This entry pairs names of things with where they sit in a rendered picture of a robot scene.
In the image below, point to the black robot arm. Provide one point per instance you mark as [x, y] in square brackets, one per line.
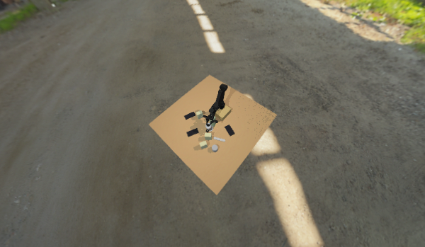
[219, 103]

